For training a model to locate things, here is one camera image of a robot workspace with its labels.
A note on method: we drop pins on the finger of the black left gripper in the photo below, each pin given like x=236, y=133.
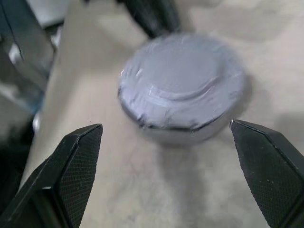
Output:
x=147, y=14
x=173, y=14

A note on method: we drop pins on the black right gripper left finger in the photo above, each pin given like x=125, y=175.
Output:
x=59, y=185

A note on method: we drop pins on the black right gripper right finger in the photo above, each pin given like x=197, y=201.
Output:
x=275, y=178

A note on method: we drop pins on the silver robot torso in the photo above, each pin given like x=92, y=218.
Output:
x=28, y=71

